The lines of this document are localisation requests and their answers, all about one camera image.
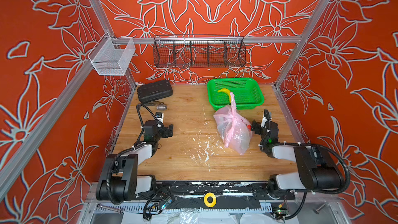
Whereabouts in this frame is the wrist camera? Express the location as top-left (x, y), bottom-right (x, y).
top-left (155, 112), bottom-right (164, 123)
top-left (261, 109), bottom-right (272, 129)

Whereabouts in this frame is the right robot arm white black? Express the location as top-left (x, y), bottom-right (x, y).
top-left (251, 120), bottom-right (351, 199)

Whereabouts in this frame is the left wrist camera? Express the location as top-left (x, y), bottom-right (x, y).
top-left (155, 112), bottom-right (164, 123)

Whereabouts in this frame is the yellow tape roll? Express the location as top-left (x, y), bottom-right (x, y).
top-left (204, 192), bottom-right (217, 208)

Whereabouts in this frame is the black wire wall basket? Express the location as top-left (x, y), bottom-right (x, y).
top-left (153, 34), bottom-right (247, 68)

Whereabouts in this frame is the green plastic basket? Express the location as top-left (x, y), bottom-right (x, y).
top-left (207, 78), bottom-right (264, 111)

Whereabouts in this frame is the clear plastic wall bin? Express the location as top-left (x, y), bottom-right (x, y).
top-left (88, 32), bottom-right (136, 76)

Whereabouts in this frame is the pink plastic bag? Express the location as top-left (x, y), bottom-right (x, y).
top-left (213, 92), bottom-right (253, 155)

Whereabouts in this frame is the black plastic case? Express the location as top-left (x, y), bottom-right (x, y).
top-left (137, 80), bottom-right (173, 103)

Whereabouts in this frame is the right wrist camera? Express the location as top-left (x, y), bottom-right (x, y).
top-left (261, 109), bottom-right (272, 129)

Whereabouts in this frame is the metal wrench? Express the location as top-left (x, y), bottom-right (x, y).
top-left (96, 203), bottom-right (124, 215)

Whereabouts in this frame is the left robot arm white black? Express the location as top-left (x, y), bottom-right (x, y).
top-left (95, 103), bottom-right (174, 205)

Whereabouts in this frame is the metal clamp fitting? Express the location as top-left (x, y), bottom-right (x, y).
top-left (144, 101), bottom-right (167, 111)

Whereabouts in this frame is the yellow banana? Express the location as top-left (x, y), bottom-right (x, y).
top-left (217, 88), bottom-right (232, 104)

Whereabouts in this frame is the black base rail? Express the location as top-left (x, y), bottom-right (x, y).
top-left (129, 180), bottom-right (296, 212)

